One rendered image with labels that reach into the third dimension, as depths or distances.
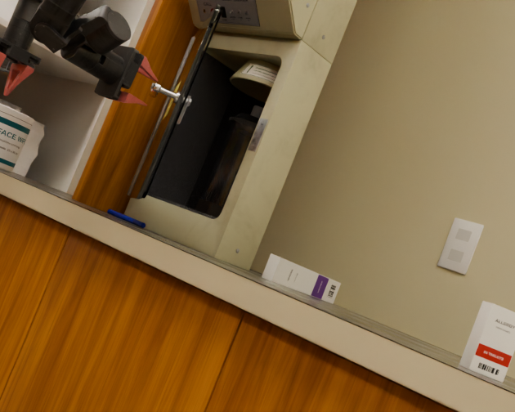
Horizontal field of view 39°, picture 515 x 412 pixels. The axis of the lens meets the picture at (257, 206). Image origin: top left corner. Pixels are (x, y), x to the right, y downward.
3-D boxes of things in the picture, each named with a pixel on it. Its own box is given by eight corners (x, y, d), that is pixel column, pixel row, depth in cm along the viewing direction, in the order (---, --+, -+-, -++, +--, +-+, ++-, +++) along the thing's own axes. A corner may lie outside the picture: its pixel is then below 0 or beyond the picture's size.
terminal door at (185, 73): (131, 198, 164) (198, 37, 167) (141, 199, 134) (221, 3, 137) (127, 197, 164) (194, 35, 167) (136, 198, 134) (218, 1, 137)
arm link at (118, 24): (44, 2, 131) (29, 30, 125) (88, -29, 125) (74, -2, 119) (91, 50, 137) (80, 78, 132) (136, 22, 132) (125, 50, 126)
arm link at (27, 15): (22, -6, 155) (21, -12, 150) (53, 9, 157) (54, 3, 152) (10, 24, 155) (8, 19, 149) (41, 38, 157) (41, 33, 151)
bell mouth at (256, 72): (261, 105, 175) (270, 84, 176) (317, 116, 163) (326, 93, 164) (213, 73, 162) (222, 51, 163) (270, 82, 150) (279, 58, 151)
